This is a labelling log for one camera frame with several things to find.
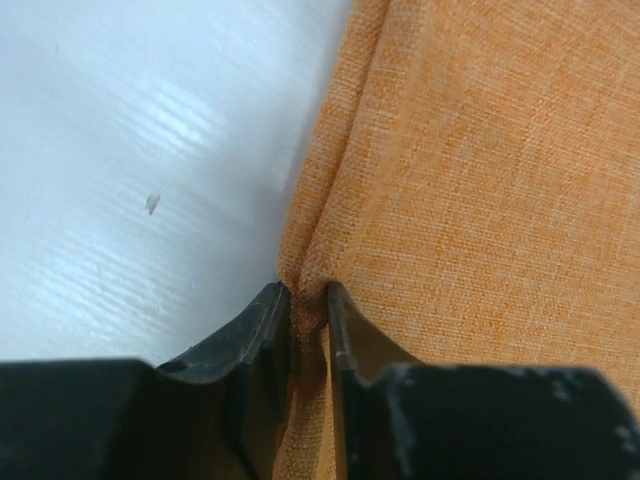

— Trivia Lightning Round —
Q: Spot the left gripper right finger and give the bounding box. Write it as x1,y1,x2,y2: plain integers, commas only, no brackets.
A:
326,282,639,479

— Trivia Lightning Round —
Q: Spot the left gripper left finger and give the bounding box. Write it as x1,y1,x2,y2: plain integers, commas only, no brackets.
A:
1,282,290,479

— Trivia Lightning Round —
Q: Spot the orange cloth placemat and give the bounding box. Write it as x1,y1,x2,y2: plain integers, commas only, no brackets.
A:
274,1,639,479

